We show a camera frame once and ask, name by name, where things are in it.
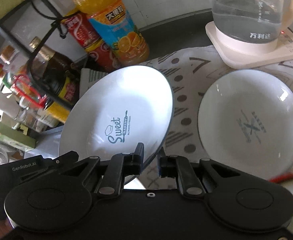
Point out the orange juice bottle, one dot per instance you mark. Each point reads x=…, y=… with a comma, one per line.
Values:
x=112, y=21

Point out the patterned white table cloth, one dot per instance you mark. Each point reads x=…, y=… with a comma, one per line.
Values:
x=190, y=72

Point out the glass electric kettle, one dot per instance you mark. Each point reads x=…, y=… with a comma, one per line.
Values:
x=252, y=21

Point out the dark soy sauce bottle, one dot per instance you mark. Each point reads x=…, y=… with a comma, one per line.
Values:
x=54, y=72

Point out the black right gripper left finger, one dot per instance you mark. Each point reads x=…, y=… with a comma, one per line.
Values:
x=117, y=168

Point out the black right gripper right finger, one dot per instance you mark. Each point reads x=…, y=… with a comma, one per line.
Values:
x=179, y=168

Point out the green carton box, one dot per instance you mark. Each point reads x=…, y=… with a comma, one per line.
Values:
x=16, y=139

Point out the red cola can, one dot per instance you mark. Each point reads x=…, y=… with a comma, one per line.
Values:
x=79, y=27

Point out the white Sweet bakery plate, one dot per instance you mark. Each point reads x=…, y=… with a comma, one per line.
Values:
x=131, y=105

